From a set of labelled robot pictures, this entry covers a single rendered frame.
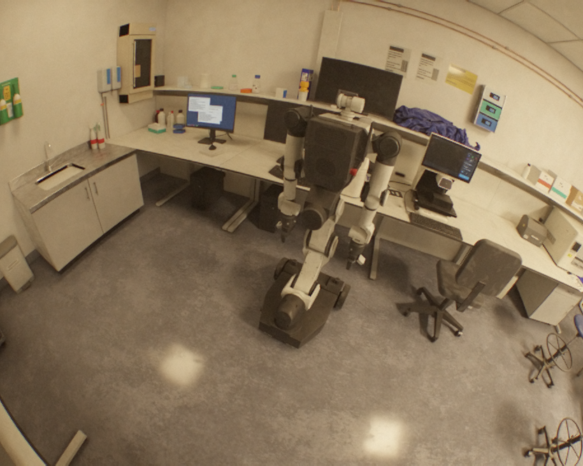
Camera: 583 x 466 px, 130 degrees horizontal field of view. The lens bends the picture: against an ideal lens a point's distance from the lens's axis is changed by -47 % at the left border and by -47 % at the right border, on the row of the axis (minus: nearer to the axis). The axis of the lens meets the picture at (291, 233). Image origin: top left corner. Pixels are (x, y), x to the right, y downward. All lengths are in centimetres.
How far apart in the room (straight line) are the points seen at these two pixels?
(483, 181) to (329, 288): 187
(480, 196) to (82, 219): 376
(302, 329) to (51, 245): 207
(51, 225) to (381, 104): 290
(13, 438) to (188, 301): 155
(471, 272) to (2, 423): 226
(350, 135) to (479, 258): 112
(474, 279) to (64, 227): 308
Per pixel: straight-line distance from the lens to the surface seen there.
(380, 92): 234
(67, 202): 237
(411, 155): 257
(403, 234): 293
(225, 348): 175
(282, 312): 150
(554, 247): 310
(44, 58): 282
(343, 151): 101
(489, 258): 174
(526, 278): 356
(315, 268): 163
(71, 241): 250
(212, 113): 252
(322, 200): 117
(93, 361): 196
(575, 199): 342
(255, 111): 277
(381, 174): 115
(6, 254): 264
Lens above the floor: 156
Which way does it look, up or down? 37 degrees down
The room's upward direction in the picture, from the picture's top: 10 degrees clockwise
